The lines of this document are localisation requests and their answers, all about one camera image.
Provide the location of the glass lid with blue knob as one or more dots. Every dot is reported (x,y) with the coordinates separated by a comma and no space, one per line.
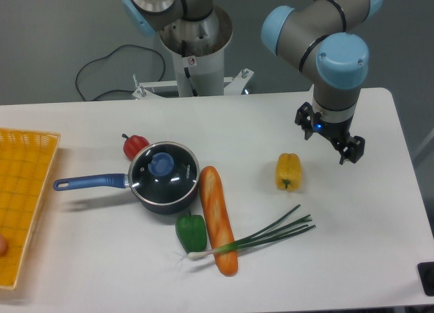
(164,173)

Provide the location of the baguette bread loaf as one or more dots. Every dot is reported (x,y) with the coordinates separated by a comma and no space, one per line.
(217,219)

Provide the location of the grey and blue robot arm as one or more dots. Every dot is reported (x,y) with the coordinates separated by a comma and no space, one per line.
(316,40)

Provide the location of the blue handled saucepan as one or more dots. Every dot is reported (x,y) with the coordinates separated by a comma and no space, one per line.
(119,180)

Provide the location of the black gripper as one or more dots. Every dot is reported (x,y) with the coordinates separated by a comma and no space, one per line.
(350,148)

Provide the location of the yellow bell pepper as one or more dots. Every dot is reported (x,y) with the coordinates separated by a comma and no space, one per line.
(288,172)

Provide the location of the black object at table edge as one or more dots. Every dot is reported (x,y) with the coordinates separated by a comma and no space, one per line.
(426,274)

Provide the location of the green spring onion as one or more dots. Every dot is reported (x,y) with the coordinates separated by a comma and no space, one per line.
(257,238)

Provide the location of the green bell pepper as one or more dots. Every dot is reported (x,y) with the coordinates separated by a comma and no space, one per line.
(192,232)

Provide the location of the yellow woven basket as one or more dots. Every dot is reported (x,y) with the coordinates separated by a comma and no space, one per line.
(26,160)

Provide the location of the red bell pepper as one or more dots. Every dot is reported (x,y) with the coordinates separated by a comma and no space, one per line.
(133,145)

